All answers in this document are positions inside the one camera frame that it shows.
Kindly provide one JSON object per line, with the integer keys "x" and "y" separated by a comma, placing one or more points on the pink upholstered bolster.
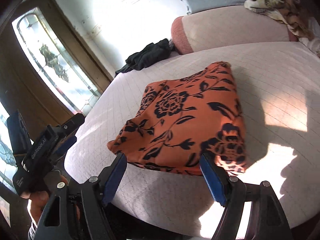
{"x": 225, "y": 30}

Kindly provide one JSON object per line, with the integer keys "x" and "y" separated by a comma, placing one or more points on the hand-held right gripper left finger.
{"x": 115, "y": 177}

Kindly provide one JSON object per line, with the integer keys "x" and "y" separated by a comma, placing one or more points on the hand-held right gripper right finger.
{"x": 212, "y": 180}

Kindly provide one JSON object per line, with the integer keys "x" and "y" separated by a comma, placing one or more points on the orange black floral blouse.
{"x": 185, "y": 120}

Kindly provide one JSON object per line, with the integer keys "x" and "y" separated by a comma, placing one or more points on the brown cream patterned blanket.
{"x": 282, "y": 2}

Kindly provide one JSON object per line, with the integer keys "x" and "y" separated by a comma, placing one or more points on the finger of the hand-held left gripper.
{"x": 73, "y": 122}
{"x": 67, "y": 145}

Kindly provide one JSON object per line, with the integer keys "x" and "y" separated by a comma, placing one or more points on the white quilted bed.
{"x": 275, "y": 80}

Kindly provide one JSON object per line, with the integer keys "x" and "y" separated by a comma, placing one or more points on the wooden door with glass pane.
{"x": 30, "y": 75}

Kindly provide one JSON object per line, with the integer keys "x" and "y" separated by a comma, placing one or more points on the black cloth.
{"x": 147, "y": 55}

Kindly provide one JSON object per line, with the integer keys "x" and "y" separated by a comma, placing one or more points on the person's left hand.
{"x": 37, "y": 205}

